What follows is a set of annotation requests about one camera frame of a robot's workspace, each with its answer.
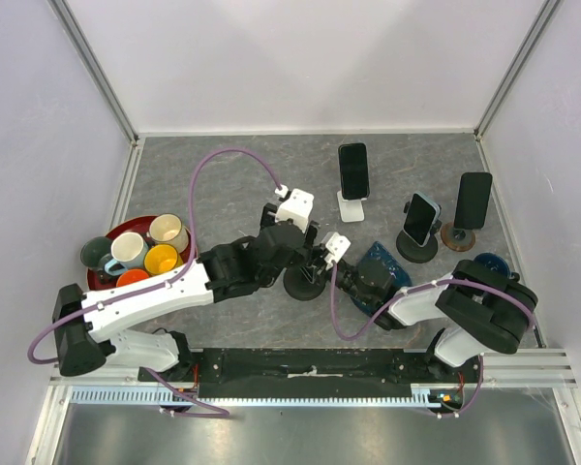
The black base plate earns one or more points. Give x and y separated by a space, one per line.
316 371

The red round tray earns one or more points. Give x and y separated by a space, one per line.
98 281

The blue leaf-shaped plate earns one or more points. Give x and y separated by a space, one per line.
401 278

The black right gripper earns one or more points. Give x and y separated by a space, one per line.
319 264

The black round phone stand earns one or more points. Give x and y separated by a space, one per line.
297 287

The light blue cable duct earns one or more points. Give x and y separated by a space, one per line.
417 397

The dark green mug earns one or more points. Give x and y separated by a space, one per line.
96 253

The dark blue mug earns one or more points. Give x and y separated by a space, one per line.
497 264

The white mug blue handle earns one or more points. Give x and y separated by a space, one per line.
127 252

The black phone on wooden stand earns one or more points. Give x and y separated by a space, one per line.
472 202

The black phone on white stand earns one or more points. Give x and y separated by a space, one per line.
354 171

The white phone stand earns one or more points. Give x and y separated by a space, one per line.
351 211

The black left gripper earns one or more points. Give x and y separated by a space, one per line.
302 253

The orange cup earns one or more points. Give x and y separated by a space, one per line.
131 276

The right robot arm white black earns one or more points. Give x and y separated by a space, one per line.
488 311

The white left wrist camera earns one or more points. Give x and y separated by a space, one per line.
296 206

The black round stand right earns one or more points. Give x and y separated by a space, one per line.
411 251

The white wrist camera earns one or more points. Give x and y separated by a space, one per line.
336 245
296 206

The wooden round phone stand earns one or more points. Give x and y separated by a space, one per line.
457 240

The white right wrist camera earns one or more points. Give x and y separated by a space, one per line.
336 245

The beige mug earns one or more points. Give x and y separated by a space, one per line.
169 229

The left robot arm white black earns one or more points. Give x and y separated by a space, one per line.
89 329

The yellow cup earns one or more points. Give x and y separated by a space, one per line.
162 258

